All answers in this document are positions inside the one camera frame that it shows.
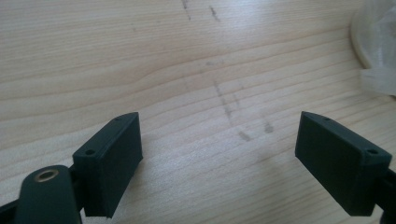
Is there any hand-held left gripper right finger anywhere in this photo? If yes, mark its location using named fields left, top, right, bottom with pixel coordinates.
left=294, top=110, right=393, bottom=217

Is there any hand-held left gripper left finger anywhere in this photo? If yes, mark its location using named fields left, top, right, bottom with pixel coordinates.
left=72, top=111, right=144, bottom=218

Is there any clear plastic bag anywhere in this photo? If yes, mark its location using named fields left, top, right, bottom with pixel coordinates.
left=350, top=0, right=396, bottom=97

